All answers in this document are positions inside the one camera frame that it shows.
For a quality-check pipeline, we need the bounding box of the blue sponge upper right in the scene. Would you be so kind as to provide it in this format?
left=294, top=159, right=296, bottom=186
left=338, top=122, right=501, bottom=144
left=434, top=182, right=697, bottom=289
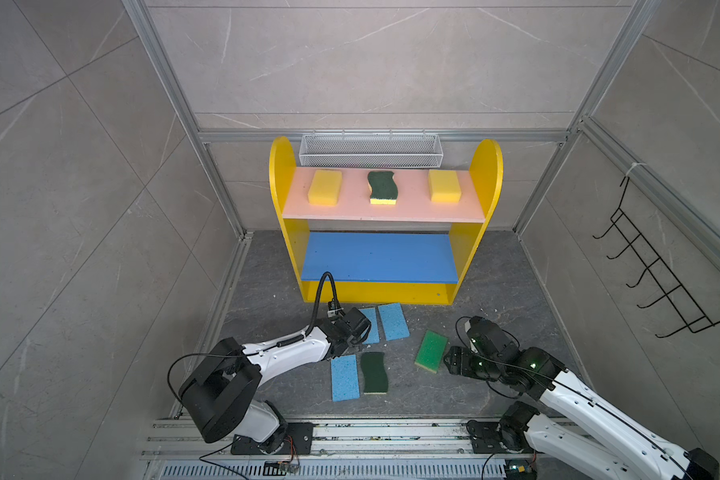
left=378, top=303, right=410, bottom=341

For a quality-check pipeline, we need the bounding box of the dark green sponge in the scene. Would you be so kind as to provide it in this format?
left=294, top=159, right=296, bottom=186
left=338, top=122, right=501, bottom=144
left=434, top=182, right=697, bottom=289
left=367, top=171, right=399, bottom=205
left=360, top=352, right=389, bottom=395

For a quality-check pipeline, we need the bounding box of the left black corrugated cable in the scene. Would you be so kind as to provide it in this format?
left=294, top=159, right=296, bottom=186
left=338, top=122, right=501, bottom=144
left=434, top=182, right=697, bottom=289
left=304, top=271, right=342, bottom=337

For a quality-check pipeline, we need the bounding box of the light green sponge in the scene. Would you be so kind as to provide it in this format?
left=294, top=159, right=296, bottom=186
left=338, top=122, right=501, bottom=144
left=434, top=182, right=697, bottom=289
left=414, top=330, right=448, bottom=373

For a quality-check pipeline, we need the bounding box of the black wire hook rack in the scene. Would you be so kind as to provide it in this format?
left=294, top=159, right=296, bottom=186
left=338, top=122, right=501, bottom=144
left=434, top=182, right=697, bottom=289
left=592, top=176, right=720, bottom=339

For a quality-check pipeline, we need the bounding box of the blue sponge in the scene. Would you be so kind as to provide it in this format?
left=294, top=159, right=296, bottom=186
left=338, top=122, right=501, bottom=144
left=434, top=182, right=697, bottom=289
left=360, top=307, right=380, bottom=345
left=330, top=355, right=360, bottom=402
left=378, top=303, right=410, bottom=341

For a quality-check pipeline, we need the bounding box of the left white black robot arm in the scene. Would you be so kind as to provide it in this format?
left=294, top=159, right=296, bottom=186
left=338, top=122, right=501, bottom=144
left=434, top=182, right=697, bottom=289
left=177, top=308, right=371, bottom=453

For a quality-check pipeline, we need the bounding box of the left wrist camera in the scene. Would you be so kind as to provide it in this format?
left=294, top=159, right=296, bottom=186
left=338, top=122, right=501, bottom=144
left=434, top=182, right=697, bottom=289
left=327, top=299, right=344, bottom=318

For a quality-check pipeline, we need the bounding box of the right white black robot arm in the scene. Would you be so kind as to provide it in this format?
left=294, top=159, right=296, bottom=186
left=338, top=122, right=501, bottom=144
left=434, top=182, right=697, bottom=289
left=443, top=316, right=720, bottom=479

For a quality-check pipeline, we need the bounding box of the blue sponge upper left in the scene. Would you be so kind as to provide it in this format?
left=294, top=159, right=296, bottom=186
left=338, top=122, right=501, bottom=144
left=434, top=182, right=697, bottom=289
left=360, top=307, right=380, bottom=345

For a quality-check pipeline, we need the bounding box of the yellow pink blue shelf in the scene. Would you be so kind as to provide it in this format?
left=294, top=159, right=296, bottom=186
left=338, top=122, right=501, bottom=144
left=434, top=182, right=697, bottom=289
left=269, top=137, right=504, bottom=305

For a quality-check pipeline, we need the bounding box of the white wire mesh basket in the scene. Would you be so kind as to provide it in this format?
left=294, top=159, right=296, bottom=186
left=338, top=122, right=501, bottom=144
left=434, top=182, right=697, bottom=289
left=299, top=133, right=444, bottom=169

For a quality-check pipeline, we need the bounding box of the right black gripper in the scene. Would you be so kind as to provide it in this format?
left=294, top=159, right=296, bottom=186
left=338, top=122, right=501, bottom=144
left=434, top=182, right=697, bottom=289
left=440, top=345, right=504, bottom=382

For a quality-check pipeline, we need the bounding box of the yellow sponge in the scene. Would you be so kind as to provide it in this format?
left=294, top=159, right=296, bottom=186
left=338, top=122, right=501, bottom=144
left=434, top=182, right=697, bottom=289
left=428, top=170, right=462, bottom=204
left=307, top=170, right=343, bottom=207

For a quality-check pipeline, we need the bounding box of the blue sponge lower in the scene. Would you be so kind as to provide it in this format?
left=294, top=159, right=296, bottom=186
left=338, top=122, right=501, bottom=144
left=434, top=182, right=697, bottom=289
left=330, top=355, right=360, bottom=402

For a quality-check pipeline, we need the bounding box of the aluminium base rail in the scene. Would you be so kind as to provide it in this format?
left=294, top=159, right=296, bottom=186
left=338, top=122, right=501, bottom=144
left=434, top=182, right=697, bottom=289
left=140, top=418, right=640, bottom=480

